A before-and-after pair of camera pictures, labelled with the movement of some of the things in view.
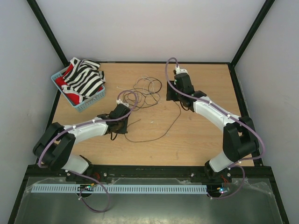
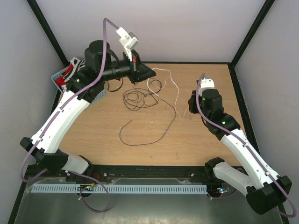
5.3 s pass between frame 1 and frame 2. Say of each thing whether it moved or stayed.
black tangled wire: stayed
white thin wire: moved
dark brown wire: moved
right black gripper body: moved
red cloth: stayed
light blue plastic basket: stayed
